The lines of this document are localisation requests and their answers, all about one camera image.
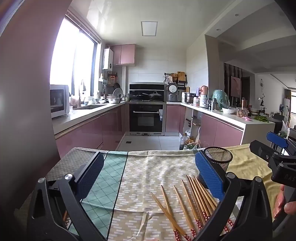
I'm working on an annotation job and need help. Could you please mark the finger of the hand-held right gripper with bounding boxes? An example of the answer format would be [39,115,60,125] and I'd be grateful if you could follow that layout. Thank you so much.
[250,140,287,166]
[267,132,296,154]

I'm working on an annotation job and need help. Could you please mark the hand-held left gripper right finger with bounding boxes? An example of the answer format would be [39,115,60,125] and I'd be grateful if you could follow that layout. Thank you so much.
[195,150,273,241]

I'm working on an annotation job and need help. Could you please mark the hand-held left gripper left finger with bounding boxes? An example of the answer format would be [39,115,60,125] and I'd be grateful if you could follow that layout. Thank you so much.
[27,152,108,241]

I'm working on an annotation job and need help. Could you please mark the black mesh utensil holder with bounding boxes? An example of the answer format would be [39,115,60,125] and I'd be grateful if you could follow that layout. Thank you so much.
[199,147,233,186]

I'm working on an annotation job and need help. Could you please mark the bunch of wooden chopsticks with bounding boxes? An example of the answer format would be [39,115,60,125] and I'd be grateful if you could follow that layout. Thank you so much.
[150,175,234,241]

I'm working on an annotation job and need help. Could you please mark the person's right hand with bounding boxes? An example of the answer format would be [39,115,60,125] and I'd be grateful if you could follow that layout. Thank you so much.
[273,185,296,219]

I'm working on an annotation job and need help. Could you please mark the clear plastic container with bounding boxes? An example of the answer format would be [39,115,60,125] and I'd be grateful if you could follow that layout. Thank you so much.
[236,107,249,118]

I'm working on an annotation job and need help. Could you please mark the cooking oil bottle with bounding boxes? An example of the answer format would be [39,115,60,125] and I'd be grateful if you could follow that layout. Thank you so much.
[179,133,188,151]

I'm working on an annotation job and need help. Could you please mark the pink base cabinets open shelf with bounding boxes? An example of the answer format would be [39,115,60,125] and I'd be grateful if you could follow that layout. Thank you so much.
[166,104,244,149]

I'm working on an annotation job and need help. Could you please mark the pink base cabinets with sink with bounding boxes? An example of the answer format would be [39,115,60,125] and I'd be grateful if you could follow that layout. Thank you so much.
[55,102,127,158]

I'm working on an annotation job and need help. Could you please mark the patchwork tablecloth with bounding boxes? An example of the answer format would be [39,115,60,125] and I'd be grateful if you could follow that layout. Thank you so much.
[18,144,281,241]

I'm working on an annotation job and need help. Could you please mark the built-in black oven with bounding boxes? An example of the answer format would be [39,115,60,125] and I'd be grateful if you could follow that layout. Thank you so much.
[129,103,166,133]

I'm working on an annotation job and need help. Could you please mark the white microwave oven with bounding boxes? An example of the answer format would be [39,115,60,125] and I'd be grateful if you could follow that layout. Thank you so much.
[50,85,70,118]

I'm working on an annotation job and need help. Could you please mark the white rice cooker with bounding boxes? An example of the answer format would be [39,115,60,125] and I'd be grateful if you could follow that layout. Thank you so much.
[167,83,178,102]

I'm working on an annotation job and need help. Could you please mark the black wok with lid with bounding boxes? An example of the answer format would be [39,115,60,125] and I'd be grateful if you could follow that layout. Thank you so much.
[142,91,163,101]

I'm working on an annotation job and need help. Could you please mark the black range hood stove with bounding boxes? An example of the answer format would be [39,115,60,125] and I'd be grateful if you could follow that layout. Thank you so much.
[129,83,165,102]

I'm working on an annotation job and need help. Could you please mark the grey refrigerator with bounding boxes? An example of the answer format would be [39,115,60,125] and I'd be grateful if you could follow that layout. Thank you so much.
[0,0,79,209]

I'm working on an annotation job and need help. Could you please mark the white water heater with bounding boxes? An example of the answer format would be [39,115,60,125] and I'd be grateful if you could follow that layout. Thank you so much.
[102,48,114,70]

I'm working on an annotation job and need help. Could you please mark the kitchen window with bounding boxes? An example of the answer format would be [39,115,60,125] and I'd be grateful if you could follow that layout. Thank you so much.
[50,17,95,98]

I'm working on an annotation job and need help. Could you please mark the ceiling light panel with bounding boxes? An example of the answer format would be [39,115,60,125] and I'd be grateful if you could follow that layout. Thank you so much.
[141,21,158,37]

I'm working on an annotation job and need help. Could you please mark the framed wall painting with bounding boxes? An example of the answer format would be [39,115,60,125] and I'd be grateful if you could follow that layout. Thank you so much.
[231,76,241,98]

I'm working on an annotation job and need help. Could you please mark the pink wall cabinet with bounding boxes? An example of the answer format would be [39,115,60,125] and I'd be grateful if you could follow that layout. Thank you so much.
[110,44,136,66]

